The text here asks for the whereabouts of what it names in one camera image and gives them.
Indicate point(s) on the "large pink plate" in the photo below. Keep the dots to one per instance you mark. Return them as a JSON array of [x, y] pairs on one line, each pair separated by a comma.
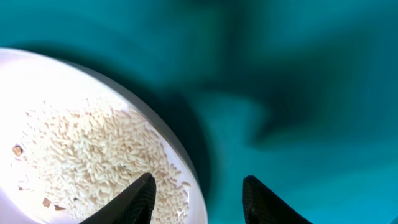
[[29, 80]]

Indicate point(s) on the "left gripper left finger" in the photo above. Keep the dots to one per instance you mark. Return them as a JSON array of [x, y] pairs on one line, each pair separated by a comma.
[[134, 205]]

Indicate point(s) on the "teal serving tray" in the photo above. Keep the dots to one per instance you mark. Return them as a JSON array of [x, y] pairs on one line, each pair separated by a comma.
[[300, 94]]

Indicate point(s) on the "rice pile on plate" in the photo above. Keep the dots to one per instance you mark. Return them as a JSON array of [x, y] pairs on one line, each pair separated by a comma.
[[74, 162]]

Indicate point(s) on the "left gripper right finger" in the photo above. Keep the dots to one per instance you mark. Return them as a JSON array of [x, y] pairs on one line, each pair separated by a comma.
[[262, 206]]

